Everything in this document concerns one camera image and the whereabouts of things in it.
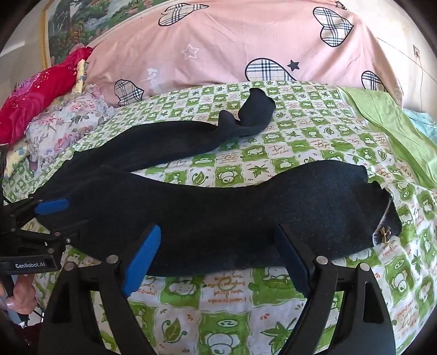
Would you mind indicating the black pants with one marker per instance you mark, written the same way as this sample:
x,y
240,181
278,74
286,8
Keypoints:
x,y
211,208

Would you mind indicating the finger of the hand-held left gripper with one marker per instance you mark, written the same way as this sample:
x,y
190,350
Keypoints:
x,y
51,207
65,232

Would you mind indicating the green checked bed sheet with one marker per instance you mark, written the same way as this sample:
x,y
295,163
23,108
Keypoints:
x,y
307,136

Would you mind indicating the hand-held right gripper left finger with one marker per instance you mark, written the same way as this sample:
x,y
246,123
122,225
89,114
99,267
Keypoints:
x,y
145,256

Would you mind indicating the floral ruffled cloth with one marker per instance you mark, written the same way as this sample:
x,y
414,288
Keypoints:
x,y
65,119

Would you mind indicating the red cloth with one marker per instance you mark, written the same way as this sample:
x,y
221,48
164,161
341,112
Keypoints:
x,y
37,95

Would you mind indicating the person's left hand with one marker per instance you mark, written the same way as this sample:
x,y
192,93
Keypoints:
x,y
21,293

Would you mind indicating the landscape wall picture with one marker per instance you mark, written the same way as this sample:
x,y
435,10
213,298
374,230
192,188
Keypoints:
x,y
75,24

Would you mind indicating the pink quilt with plaid hearts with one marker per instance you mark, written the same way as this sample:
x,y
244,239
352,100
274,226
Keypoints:
x,y
239,44

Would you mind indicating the light blue cloth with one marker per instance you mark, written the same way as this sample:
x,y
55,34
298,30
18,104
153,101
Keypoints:
x,y
421,121

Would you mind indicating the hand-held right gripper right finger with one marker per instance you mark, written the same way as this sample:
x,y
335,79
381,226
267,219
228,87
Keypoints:
x,y
290,256

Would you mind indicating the plain green cloth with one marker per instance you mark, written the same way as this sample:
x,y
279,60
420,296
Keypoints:
x,y
392,119

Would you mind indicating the wall socket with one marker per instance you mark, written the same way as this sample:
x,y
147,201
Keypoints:
x,y
416,51

